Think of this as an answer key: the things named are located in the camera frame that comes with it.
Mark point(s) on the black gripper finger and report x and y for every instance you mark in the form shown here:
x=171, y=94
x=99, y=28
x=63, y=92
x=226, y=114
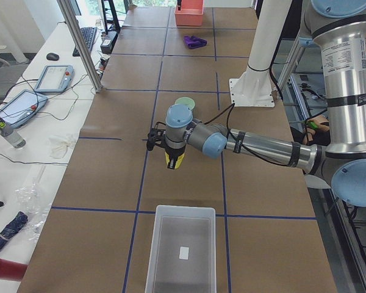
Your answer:
x=177, y=162
x=169, y=160

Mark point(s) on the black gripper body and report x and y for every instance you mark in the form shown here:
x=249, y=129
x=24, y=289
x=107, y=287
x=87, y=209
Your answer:
x=174, y=151

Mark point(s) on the yellow plastic cup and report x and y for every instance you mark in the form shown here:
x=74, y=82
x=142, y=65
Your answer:
x=173, y=162

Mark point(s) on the light green bowl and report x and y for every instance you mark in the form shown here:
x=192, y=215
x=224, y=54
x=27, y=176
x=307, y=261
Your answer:
x=187, y=101

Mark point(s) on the purple cloth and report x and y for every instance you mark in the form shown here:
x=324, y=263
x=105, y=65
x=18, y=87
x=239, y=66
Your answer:
x=194, y=42

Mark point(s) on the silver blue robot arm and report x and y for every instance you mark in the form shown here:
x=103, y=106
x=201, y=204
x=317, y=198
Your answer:
x=338, y=28

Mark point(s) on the clear plastic storage box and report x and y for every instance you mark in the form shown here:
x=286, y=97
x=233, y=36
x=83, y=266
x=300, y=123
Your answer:
x=183, y=250

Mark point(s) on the black power adapter box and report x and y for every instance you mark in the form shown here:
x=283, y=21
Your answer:
x=109, y=42

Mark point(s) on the coral pink bin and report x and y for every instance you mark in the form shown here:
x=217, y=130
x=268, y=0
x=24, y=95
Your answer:
x=189, y=12

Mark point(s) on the upper teach pendant tablet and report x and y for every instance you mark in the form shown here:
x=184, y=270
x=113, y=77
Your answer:
x=54, y=79

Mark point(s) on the teach pendant tablet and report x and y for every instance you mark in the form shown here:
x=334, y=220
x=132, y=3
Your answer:
x=22, y=108
x=54, y=79

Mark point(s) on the white side table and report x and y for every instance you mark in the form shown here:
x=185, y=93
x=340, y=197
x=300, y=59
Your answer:
x=63, y=115

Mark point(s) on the clear crumpled plastic bag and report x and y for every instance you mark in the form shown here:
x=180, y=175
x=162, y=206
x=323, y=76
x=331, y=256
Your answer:
x=33, y=206

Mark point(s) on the black keyboard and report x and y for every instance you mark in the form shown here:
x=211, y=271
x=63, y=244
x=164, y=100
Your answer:
x=89, y=34

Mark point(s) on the black computer mouse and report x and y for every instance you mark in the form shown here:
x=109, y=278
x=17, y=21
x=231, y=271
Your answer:
x=52, y=56

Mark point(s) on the lower teach pendant tablet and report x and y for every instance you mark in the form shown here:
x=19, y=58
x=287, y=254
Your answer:
x=22, y=108

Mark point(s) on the folded blue umbrella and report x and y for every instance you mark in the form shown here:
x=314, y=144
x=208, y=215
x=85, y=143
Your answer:
x=13, y=228

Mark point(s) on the grey water bottle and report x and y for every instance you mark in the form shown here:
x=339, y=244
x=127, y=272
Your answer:
x=11, y=135

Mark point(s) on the grey office chair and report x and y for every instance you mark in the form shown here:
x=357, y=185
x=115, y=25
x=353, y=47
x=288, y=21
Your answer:
x=3, y=76

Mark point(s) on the red cylinder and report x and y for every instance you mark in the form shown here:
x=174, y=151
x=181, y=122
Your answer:
x=12, y=271

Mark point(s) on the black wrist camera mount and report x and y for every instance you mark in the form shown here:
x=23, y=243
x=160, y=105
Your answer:
x=156, y=137

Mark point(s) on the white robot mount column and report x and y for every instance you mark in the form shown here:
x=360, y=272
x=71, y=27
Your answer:
x=253, y=88

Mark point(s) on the aluminium frame post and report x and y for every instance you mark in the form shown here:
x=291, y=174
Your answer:
x=75, y=31

